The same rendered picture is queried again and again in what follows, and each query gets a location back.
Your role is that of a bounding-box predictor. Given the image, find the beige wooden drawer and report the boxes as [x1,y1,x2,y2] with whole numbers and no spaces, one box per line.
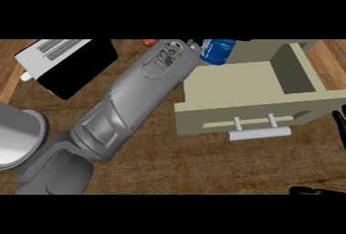
[181,42,346,106]

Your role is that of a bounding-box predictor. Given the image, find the grey metal pot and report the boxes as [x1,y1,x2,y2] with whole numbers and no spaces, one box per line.
[0,101,51,172]

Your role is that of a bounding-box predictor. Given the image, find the blue can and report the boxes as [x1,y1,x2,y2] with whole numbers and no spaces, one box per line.
[199,38,239,67]

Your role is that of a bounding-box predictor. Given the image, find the white and black appliance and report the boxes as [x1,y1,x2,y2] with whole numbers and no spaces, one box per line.
[14,38,120,101]

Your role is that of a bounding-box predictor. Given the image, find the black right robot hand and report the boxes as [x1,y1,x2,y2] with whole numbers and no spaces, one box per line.
[289,104,346,196]

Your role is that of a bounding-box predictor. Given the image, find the small red round object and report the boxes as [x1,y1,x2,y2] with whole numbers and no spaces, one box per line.
[140,38,160,48]

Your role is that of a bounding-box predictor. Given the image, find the pale grey drawer handle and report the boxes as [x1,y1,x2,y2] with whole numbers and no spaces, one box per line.
[228,112,293,142]

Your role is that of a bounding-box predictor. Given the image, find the beige wooden cabinet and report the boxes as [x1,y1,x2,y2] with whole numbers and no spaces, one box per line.
[224,38,323,64]

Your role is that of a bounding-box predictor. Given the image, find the beige drawer front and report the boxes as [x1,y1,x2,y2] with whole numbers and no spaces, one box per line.
[174,89,346,137]

